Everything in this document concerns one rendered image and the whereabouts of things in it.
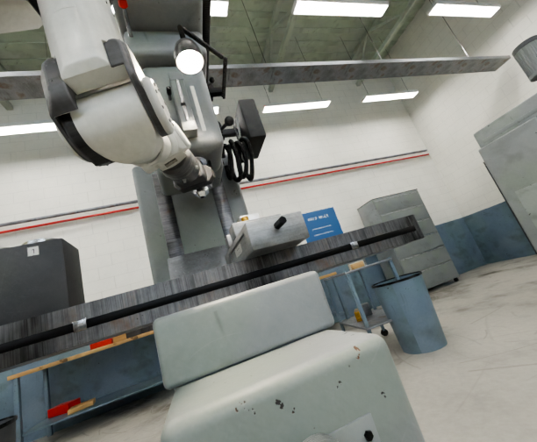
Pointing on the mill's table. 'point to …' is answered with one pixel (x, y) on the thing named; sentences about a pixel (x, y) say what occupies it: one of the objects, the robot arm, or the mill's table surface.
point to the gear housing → (157, 48)
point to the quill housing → (211, 129)
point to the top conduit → (206, 29)
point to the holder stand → (25, 281)
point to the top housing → (161, 15)
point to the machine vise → (266, 237)
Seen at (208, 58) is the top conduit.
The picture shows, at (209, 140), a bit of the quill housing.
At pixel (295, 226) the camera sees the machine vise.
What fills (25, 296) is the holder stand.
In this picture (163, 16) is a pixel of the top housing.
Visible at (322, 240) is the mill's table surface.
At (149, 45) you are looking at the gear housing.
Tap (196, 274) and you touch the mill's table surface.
